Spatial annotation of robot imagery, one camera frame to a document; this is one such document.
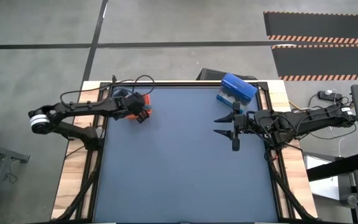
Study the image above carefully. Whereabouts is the black orange-striped floor mat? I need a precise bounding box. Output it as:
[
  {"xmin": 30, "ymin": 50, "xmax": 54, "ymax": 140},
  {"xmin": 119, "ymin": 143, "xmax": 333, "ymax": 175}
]
[
  {"xmin": 271, "ymin": 44, "xmax": 358, "ymax": 82},
  {"xmin": 263, "ymin": 11, "xmax": 358, "ymax": 45}
]

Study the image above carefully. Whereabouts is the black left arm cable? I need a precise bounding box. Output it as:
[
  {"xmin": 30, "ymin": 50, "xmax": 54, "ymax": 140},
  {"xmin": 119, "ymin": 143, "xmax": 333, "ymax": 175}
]
[{"xmin": 59, "ymin": 73, "xmax": 155, "ymax": 108}]

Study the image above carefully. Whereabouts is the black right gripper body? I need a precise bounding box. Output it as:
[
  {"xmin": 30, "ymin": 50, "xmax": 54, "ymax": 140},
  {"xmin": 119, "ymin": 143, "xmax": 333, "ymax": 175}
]
[{"xmin": 231, "ymin": 101, "xmax": 257, "ymax": 152}]

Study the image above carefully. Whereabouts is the orange plastic bin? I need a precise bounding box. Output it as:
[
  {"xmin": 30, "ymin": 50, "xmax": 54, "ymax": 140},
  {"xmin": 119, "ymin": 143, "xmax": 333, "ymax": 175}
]
[{"xmin": 125, "ymin": 94, "xmax": 153, "ymax": 121}]

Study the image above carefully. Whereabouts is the black aluminium table frame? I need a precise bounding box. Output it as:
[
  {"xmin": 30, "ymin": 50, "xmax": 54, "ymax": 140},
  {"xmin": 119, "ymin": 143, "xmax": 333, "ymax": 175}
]
[{"xmin": 54, "ymin": 79, "xmax": 318, "ymax": 224}]

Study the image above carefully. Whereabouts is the blue cardboard box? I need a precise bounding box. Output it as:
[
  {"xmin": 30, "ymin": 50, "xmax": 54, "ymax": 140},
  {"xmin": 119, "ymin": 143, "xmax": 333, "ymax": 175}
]
[{"xmin": 216, "ymin": 72, "xmax": 259, "ymax": 114}]

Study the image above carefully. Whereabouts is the blue table mat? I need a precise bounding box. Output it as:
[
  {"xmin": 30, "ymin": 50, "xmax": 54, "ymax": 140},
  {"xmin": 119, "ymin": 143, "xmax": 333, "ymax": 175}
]
[{"xmin": 93, "ymin": 86, "xmax": 280, "ymax": 223}]

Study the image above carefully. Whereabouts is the white floor cable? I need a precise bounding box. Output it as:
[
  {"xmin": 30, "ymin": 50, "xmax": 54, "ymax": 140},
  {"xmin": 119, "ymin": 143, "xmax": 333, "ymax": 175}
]
[{"xmin": 330, "ymin": 126, "xmax": 347, "ymax": 158}]

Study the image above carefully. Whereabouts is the black power strip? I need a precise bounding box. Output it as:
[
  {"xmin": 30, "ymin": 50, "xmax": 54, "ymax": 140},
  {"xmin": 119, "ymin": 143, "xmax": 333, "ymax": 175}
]
[{"xmin": 318, "ymin": 90, "xmax": 343, "ymax": 102}]

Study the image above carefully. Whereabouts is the black crossbar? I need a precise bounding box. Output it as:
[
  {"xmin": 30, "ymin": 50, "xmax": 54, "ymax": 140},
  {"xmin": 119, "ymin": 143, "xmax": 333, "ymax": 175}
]
[{"xmin": 306, "ymin": 152, "xmax": 358, "ymax": 182}]

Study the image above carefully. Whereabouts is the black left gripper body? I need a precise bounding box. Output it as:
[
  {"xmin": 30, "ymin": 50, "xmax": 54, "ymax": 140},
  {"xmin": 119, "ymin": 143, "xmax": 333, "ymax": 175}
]
[{"xmin": 113, "ymin": 92, "xmax": 146, "ymax": 118}]

